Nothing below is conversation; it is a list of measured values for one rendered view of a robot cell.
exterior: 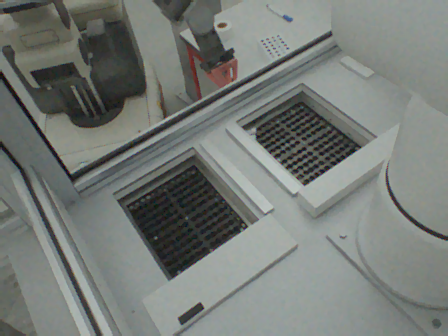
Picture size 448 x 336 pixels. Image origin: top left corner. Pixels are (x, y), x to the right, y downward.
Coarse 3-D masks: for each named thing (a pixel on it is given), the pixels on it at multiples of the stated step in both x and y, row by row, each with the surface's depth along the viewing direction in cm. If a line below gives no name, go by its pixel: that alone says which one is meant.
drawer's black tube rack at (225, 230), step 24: (168, 192) 90; (192, 192) 89; (216, 192) 88; (144, 216) 91; (168, 216) 90; (192, 216) 85; (216, 216) 88; (168, 240) 82; (192, 240) 82; (216, 240) 81; (168, 264) 83; (192, 264) 78
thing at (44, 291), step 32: (0, 160) 59; (0, 192) 47; (0, 224) 39; (32, 224) 54; (0, 256) 34; (32, 256) 44; (0, 288) 30; (32, 288) 37; (64, 288) 49; (0, 320) 26; (32, 320) 32; (64, 320) 41
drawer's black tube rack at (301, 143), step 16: (304, 112) 100; (272, 128) 99; (288, 128) 97; (304, 128) 97; (320, 128) 96; (336, 128) 95; (272, 144) 99; (288, 144) 94; (304, 144) 94; (320, 144) 93; (336, 144) 96; (288, 160) 91; (304, 160) 91; (320, 160) 90; (336, 160) 94; (304, 176) 88
